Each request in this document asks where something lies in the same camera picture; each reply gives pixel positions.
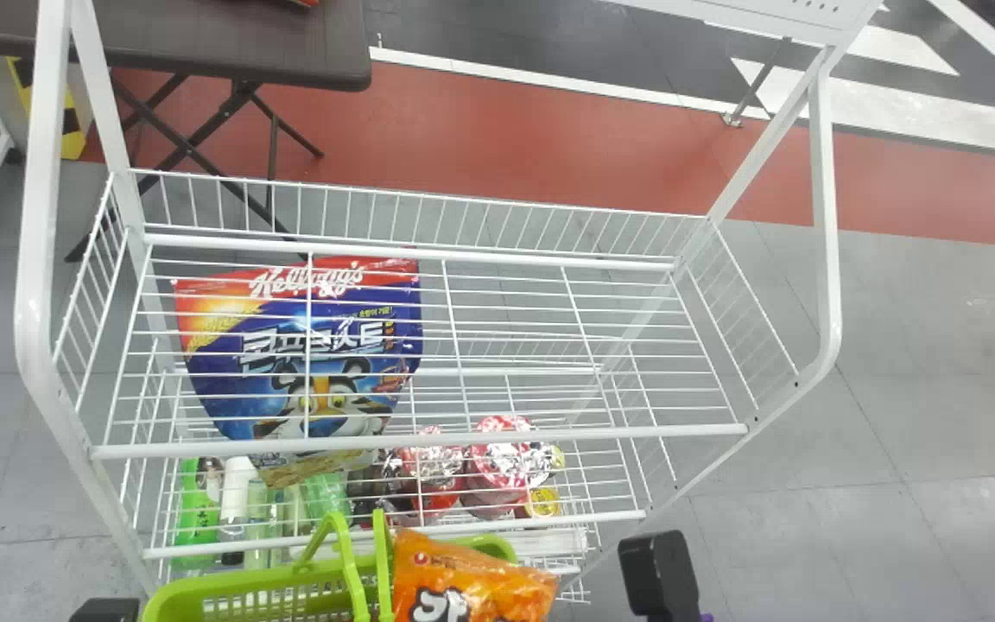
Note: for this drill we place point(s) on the yellow black striped post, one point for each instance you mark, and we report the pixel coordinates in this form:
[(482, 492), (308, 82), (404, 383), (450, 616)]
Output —
[(74, 130)]

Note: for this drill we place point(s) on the yellow snack packet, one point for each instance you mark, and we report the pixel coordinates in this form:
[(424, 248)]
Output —
[(307, 468)]

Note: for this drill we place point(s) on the yellow can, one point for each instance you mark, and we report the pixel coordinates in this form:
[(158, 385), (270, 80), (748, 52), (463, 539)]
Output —
[(542, 502)]

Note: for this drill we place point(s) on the red noodle cup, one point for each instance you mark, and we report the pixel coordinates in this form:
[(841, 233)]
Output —
[(433, 471), (510, 471)]

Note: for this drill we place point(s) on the white bottle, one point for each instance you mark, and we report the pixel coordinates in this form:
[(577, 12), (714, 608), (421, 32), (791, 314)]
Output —
[(238, 484)]

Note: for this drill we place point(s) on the green basket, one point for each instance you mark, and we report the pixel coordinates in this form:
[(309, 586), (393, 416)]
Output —
[(238, 600)]

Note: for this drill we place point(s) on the orange snack packet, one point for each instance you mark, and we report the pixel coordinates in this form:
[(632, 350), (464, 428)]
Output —
[(463, 587)]

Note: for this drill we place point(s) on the green bottle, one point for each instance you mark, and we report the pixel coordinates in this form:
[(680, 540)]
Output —
[(195, 518), (325, 497), (256, 518)]

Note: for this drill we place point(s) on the dark side table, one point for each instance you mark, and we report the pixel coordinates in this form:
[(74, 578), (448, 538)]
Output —
[(204, 34)]

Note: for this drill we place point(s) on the blue cereal bag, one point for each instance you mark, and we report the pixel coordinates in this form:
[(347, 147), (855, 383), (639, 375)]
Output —
[(290, 345)]

